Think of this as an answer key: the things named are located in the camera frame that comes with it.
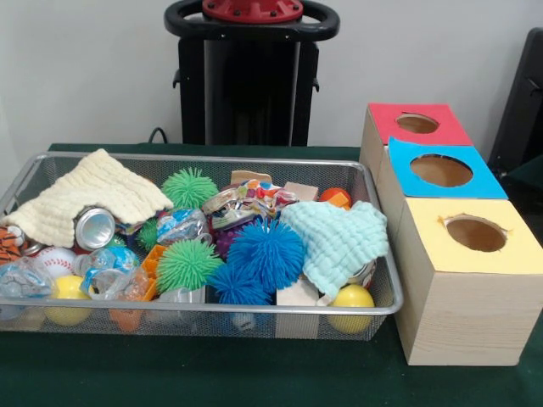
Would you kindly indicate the red robot base flange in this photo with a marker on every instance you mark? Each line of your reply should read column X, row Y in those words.
column 254, row 10

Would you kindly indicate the cream waffle cloth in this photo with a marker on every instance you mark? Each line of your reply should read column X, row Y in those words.
column 93, row 191

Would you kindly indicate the green spiky ball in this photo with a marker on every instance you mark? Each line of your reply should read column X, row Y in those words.
column 189, row 187
column 186, row 266

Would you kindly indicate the yellow plastic ball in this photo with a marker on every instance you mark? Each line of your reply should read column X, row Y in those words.
column 352, row 299
column 68, row 288

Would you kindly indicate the mint waffle cloth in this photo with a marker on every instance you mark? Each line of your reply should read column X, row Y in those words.
column 339, row 239

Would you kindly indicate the dark green table cloth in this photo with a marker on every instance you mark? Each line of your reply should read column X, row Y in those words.
column 530, row 171
column 212, row 373

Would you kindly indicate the small blue spiky ball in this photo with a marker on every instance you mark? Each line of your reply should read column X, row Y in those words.
column 237, row 286

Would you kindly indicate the large blue spiky ball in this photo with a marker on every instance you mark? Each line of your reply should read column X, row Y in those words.
column 266, row 253

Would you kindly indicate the wooden box with three holes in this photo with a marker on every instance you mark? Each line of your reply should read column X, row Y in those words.
column 466, row 318

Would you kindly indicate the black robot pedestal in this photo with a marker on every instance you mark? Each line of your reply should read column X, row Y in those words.
column 250, row 85

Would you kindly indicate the silver mesh bin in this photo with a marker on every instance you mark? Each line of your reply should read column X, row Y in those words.
column 178, row 326

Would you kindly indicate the black upright panel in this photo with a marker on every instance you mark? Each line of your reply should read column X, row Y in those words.
column 522, row 106

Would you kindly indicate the silver drink can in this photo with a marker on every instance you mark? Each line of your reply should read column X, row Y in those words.
column 95, row 229

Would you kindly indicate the white baseball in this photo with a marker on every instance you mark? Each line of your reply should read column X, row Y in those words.
column 55, row 262

